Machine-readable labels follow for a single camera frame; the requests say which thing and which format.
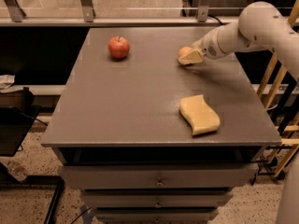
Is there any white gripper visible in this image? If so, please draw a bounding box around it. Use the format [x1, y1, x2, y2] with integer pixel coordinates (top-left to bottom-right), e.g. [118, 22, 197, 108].
[178, 26, 232, 65]

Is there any yellow sponge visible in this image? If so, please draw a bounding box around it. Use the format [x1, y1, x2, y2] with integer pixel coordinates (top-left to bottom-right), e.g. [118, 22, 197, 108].
[179, 95, 221, 136]

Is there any orange fruit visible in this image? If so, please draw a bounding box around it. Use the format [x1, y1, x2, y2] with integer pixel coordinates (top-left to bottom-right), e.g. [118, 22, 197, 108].
[178, 47, 192, 57]

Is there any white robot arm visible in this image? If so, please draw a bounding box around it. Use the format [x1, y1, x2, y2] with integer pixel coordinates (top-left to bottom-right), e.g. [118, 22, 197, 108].
[178, 2, 299, 224]

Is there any red apple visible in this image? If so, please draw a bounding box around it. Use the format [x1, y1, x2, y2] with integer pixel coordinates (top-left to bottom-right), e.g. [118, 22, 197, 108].
[108, 36, 130, 59]

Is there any grey drawer cabinet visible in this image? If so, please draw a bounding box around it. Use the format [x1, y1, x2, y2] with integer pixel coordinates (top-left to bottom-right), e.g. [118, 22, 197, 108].
[42, 27, 280, 224]

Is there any black side table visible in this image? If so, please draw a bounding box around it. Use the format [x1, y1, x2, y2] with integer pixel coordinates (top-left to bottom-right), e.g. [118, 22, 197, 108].
[0, 87, 40, 157]

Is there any black cable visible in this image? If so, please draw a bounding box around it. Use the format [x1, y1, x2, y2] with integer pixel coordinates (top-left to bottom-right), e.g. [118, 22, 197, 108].
[207, 14, 225, 26]

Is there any metal railing frame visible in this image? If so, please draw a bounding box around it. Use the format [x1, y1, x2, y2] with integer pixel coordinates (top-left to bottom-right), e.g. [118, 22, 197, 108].
[0, 0, 299, 28]

